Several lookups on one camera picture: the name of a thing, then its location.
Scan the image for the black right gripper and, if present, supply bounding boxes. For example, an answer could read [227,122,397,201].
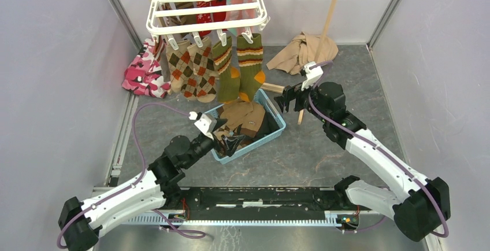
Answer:
[274,76,329,123]

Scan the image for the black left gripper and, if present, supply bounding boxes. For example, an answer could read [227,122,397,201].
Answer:
[183,118,245,169]

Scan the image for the green orange striped sock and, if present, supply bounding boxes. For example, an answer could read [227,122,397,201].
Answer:
[212,36,240,103]
[237,33,266,102]

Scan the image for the argyle patterned sock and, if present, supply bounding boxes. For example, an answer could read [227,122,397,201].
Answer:
[166,39,197,101]
[187,36,218,103]

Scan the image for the white plastic clip hanger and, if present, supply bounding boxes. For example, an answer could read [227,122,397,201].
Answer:
[146,0,270,49]

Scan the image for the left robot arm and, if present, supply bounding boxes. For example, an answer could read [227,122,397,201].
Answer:
[57,113,246,250]

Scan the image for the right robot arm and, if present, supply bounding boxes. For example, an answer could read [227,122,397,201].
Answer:
[274,82,451,242]

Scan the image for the light blue plastic basket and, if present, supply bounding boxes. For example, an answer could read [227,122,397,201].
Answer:
[203,87,287,165]

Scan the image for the tan ribbed sock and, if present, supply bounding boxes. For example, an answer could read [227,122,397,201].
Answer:
[217,101,280,141]

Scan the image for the beige crumpled cloth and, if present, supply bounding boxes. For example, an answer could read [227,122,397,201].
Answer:
[266,32,339,75]

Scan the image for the pink camouflage cloth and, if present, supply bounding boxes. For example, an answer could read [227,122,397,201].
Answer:
[121,39,171,98]

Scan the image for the red snowflake sock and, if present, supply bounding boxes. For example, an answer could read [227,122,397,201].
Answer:
[196,0,227,24]

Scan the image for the pink sock with green print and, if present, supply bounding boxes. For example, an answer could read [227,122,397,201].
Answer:
[225,0,256,36]

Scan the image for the brown cream striped sock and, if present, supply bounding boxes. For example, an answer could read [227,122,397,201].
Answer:
[164,2,197,26]

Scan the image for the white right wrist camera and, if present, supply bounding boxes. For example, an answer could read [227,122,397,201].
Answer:
[300,61,325,91]

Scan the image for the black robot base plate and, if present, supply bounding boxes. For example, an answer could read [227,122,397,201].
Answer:
[159,187,370,227]

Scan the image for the wooden hanger stand frame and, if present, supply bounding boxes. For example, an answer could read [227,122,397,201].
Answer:
[150,0,337,125]

